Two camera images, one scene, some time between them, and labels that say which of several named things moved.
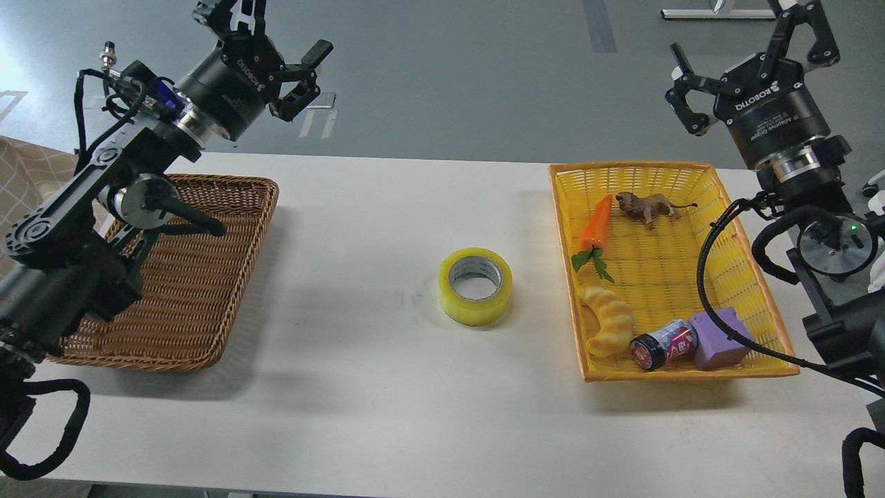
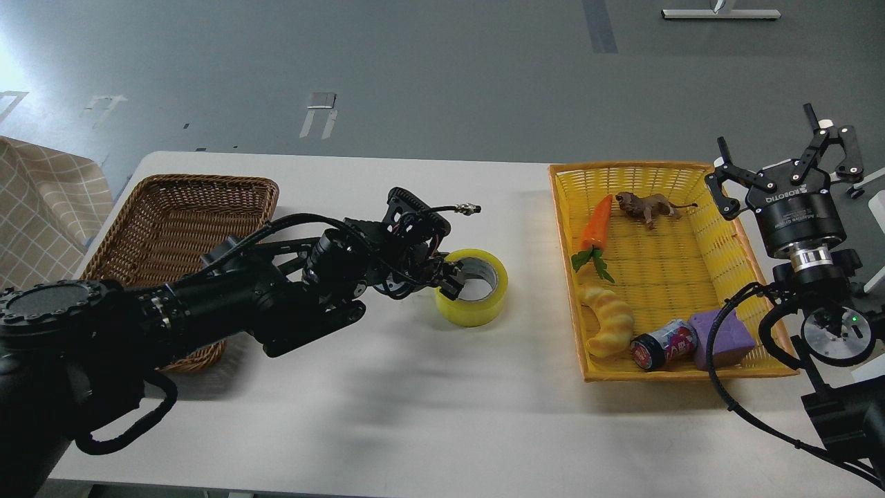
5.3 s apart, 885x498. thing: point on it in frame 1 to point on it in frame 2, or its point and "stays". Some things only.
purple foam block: [713, 346] stays
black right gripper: [771, 114] to [797, 216]
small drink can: [653, 352] stays
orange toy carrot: [594, 237] stays
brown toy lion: [648, 207] stays
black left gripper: [231, 85] to [410, 263]
